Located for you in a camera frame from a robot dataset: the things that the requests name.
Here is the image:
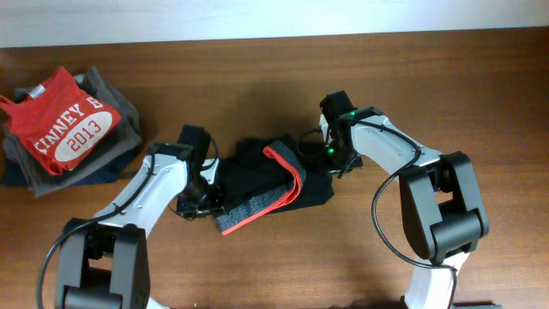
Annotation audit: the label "black leggings with red waistband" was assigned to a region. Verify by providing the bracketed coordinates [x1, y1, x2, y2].
[214, 135, 334, 235]

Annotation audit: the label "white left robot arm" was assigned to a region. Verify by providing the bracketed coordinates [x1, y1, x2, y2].
[51, 142, 220, 309]

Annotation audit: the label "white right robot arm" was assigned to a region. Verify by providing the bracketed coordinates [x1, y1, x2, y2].
[319, 107, 490, 308]

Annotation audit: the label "dark blue folded garment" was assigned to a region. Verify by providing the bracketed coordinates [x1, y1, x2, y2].
[1, 148, 138, 187]

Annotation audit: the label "gray folded garment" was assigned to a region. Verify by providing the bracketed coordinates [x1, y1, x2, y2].
[2, 68, 142, 197]

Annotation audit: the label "red printed t-shirt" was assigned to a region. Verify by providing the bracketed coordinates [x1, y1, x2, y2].
[1, 67, 122, 176]

